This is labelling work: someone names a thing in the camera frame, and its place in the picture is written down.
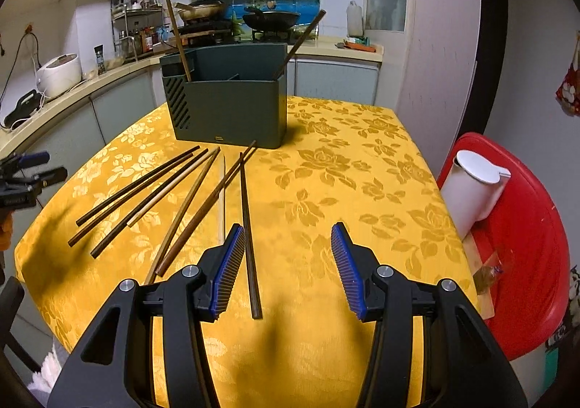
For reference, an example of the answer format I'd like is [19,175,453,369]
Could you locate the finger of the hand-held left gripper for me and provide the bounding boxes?
[0,166,69,188]
[0,151,50,171]

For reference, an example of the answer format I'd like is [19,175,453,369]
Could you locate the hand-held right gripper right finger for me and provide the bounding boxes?
[331,222,529,408]

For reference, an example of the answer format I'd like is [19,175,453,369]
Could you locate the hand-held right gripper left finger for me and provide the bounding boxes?
[47,223,248,408]

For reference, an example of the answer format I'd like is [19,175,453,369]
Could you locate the bunch of dark wooden chopsticks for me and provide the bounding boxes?
[68,140,264,320]

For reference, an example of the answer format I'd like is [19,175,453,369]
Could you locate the pale wooden chopstick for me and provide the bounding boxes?
[143,191,200,286]
[219,153,226,246]
[127,149,221,228]

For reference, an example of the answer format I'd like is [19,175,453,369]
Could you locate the dark green utensil holder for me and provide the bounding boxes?
[159,42,289,150]

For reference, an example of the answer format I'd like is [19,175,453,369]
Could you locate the brown wooden chopstick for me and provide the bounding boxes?
[162,0,194,83]

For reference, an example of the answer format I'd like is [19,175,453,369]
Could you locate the dark slim chopstick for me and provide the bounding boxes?
[272,9,327,79]

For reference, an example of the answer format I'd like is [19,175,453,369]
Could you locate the black handheld appliance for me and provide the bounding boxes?
[3,89,41,129]

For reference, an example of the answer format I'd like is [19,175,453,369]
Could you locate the beige kitchen countertop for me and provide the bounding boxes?
[0,34,384,158]

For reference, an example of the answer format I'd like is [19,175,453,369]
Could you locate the white rice cooker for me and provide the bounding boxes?
[36,53,83,101]

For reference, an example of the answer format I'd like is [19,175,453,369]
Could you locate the yellow floral tablecloth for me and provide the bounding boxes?
[13,95,482,408]

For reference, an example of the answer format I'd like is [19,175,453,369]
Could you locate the dark chair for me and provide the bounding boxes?
[0,276,42,373]

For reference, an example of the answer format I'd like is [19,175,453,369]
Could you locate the clear plastic wrapper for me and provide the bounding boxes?
[472,259,505,290]

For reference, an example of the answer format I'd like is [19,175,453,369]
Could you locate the white pitcher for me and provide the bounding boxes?
[439,149,512,237]

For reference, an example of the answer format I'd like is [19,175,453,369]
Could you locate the metal spice rack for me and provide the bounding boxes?
[110,0,165,61]

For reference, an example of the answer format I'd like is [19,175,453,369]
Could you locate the white fluffy cloth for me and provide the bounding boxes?
[28,342,63,393]

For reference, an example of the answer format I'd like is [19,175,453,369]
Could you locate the red plastic basin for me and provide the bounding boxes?
[436,132,572,362]

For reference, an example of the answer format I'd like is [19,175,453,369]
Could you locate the pale green base cabinets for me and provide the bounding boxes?
[0,58,382,221]

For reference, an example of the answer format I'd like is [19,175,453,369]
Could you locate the black gas hob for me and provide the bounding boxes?
[174,20,295,43]

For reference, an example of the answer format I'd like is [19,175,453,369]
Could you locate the orange cloth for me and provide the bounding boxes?
[343,38,377,52]

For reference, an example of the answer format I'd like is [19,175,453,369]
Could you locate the black wok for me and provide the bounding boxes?
[242,6,302,31]

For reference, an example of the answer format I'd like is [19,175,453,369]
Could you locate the plastic oil jug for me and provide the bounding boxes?
[347,0,365,38]

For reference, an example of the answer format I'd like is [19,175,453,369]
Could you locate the blue beach backsplash sticker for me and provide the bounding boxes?
[229,0,323,34]

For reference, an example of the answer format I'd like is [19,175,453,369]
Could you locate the red hanging bag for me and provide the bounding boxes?
[555,31,580,115]

